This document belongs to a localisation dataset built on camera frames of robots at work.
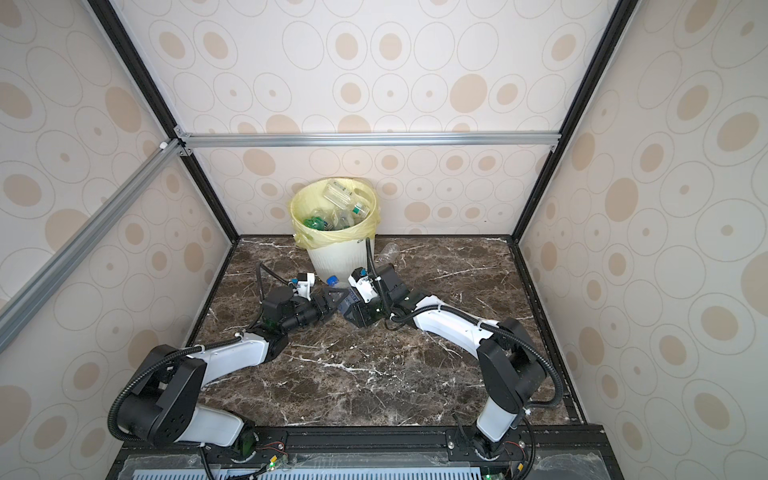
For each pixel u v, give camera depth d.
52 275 0.56
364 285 0.76
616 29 0.70
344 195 0.95
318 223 0.89
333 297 0.78
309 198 0.97
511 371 0.45
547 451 0.74
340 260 0.91
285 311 0.68
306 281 0.81
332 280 0.85
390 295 0.66
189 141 0.91
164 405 0.43
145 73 0.78
